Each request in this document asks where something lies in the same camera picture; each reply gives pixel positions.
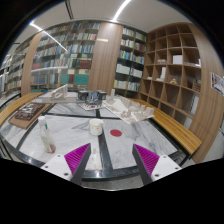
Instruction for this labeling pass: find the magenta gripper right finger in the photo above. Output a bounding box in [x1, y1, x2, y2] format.
[132, 144, 181, 185]

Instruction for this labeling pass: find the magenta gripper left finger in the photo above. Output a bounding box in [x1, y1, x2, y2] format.
[42, 143, 91, 185]

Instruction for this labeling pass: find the clear plastic water bottle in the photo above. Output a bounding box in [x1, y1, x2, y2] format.
[38, 116, 56, 153]

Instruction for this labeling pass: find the wooden bench right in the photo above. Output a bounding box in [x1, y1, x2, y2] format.
[131, 98, 202, 155]

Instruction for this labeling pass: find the wooden bench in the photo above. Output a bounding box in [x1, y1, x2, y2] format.
[131, 98, 202, 155]
[0, 92, 42, 127]

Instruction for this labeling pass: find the white paper cup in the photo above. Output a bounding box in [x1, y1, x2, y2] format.
[89, 118, 104, 136]

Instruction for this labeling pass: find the brown wooden model board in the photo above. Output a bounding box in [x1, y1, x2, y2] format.
[9, 103, 50, 129]

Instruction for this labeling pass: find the dark building model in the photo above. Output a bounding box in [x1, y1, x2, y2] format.
[78, 90, 106, 110]

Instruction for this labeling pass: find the white architectural model left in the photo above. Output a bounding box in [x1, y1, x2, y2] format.
[42, 84, 77, 103]

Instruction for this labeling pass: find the wooden bench left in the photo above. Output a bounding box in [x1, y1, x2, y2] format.
[0, 92, 42, 127]

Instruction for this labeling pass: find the bookshelf with books right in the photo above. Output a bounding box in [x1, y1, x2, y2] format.
[113, 26, 147, 98]

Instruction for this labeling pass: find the bookshelf with books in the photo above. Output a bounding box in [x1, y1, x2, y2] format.
[31, 20, 101, 92]
[113, 26, 147, 98]

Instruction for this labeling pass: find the wooden cubby shelf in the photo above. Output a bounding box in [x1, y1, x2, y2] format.
[138, 22, 214, 164]

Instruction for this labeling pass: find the bookshelf with books centre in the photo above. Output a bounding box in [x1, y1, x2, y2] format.
[31, 20, 101, 92]

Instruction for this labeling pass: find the bookshelf far left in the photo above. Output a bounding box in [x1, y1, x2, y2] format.
[0, 38, 32, 98]

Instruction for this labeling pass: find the poster on wall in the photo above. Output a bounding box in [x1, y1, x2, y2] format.
[211, 72, 224, 96]

